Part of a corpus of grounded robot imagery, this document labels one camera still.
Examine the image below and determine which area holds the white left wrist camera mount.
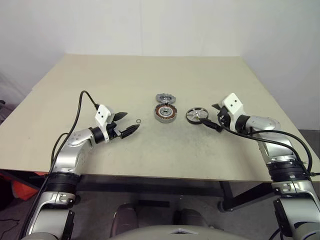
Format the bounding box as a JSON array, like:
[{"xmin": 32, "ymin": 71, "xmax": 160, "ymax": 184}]
[{"xmin": 94, "ymin": 104, "xmax": 116, "ymax": 145}]

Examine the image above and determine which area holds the black rotor with silver spokes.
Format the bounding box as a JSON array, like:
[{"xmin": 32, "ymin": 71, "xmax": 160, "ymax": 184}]
[{"xmin": 185, "ymin": 105, "xmax": 209, "ymax": 125}]

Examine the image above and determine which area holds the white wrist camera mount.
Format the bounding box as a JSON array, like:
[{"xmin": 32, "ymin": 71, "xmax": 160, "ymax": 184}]
[
  {"xmin": 94, "ymin": 104, "xmax": 116, "ymax": 145},
  {"xmin": 219, "ymin": 92, "xmax": 245, "ymax": 132}
]

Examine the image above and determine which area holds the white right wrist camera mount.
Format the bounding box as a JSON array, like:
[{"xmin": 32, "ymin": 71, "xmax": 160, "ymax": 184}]
[{"xmin": 219, "ymin": 92, "xmax": 245, "ymax": 132}]

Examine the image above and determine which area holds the motor stator with copper windings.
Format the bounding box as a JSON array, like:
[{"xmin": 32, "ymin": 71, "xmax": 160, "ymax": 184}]
[{"xmin": 153, "ymin": 102, "xmax": 179, "ymax": 124}]

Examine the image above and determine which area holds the grey gear-shaped cap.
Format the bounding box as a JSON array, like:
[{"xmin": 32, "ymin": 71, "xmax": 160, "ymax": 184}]
[{"xmin": 155, "ymin": 92, "xmax": 176, "ymax": 104}]

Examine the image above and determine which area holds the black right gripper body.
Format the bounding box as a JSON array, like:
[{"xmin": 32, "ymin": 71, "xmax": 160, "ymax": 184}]
[{"xmin": 216, "ymin": 106, "xmax": 233, "ymax": 131}]

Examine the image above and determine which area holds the black table frame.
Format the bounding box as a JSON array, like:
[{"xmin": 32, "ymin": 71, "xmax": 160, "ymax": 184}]
[{"xmin": 0, "ymin": 168, "xmax": 273, "ymax": 213}]

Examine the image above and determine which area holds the dark rounded shape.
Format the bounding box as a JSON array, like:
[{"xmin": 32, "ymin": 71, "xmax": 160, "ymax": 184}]
[
  {"xmin": 173, "ymin": 208, "xmax": 208, "ymax": 227},
  {"xmin": 111, "ymin": 203, "xmax": 140, "ymax": 237}
]

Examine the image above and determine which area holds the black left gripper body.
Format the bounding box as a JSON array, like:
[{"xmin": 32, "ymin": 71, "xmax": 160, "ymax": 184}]
[{"xmin": 107, "ymin": 116, "xmax": 126, "ymax": 140}]

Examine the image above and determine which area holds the orange object under table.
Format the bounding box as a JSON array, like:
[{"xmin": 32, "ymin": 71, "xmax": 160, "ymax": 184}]
[{"xmin": 11, "ymin": 178, "xmax": 38, "ymax": 201}]

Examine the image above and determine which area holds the grey robot torso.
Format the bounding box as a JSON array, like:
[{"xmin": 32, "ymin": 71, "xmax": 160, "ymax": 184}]
[{"xmin": 107, "ymin": 224, "xmax": 241, "ymax": 240}]

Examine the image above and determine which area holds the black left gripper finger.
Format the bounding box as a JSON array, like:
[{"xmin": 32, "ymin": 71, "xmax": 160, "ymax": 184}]
[
  {"xmin": 121, "ymin": 124, "xmax": 140, "ymax": 139},
  {"xmin": 113, "ymin": 111, "xmax": 129, "ymax": 122}
]

